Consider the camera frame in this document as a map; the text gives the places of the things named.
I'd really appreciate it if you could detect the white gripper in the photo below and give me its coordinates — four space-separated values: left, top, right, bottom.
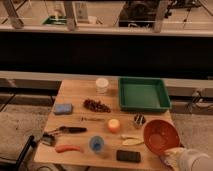
160 147 185 171

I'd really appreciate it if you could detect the red-orange bowl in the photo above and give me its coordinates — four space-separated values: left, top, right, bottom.
143 119 180 155

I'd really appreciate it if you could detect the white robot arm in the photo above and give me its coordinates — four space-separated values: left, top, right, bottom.
160 147 213 171

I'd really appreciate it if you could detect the yellow banana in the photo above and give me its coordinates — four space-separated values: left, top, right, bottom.
121 134 144 146

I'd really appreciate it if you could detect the black rectangular block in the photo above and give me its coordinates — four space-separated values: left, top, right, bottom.
116 150 141 163

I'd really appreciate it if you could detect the orange round fruit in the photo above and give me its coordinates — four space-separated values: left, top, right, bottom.
107 119 120 133

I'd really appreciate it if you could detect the green plastic tray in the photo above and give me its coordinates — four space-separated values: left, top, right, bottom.
118 77 171 112

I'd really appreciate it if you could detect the blue cup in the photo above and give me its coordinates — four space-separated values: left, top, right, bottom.
89 136 104 153

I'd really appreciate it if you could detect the bunch of dark grapes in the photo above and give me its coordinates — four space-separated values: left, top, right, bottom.
83 99 111 113

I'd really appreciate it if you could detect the small metal utensil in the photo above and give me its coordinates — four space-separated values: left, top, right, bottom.
80 117 105 122

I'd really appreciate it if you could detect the white plastic cup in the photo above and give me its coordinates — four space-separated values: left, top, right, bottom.
96 78 109 94

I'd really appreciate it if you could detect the orange carrot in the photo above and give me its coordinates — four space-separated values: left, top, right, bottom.
55 145 84 153

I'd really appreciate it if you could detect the blue sponge left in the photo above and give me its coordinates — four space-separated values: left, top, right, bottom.
54 104 73 115

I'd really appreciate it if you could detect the small metal grater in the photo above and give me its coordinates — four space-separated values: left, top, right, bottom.
41 134 56 146

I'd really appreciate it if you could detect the black chair part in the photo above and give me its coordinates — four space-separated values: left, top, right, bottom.
13 135 37 171

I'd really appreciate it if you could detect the black handled brush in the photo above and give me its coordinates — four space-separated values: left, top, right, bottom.
48 126 87 134

